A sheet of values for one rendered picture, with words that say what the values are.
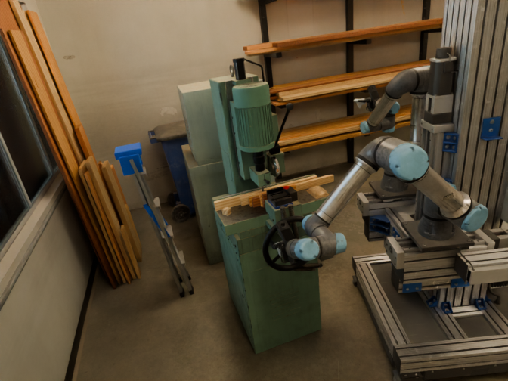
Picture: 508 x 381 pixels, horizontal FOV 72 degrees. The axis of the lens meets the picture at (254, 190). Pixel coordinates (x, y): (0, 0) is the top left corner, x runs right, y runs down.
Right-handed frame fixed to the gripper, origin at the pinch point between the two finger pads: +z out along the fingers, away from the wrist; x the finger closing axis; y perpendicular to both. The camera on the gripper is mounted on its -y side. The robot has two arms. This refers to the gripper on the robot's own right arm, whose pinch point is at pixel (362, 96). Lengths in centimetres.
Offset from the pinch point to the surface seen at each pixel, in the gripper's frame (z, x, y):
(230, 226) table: -69, -116, 19
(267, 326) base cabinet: -68, -114, 90
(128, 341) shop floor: -28, -201, 97
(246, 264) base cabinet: -68, -114, 44
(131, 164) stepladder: 2, -158, -6
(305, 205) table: -66, -76, 25
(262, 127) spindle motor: -59, -86, -20
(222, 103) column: -33, -98, -31
